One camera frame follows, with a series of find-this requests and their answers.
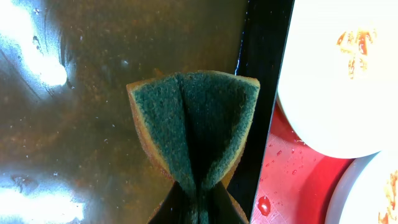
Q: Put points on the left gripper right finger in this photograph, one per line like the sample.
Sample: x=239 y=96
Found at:
x=220 y=207

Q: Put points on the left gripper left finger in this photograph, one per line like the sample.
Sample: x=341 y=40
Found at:
x=177 y=208

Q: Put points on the green and yellow sponge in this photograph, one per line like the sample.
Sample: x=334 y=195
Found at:
x=193 y=126

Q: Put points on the white plate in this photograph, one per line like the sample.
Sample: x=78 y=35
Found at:
x=338 y=81
x=367 y=191

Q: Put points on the red plastic serving tray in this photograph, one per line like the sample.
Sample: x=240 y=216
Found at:
x=296 y=182

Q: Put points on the black water tray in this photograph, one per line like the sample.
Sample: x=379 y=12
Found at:
x=69 y=149

